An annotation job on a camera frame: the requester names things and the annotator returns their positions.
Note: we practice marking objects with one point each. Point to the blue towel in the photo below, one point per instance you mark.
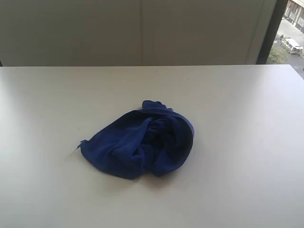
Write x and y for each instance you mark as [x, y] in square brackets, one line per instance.
[153, 139]

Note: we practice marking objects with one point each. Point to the white vehicle outside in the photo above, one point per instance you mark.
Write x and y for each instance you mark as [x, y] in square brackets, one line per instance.
[292, 46]

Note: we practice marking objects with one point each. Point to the black window frame post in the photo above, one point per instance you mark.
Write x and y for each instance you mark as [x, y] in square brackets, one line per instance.
[271, 31]

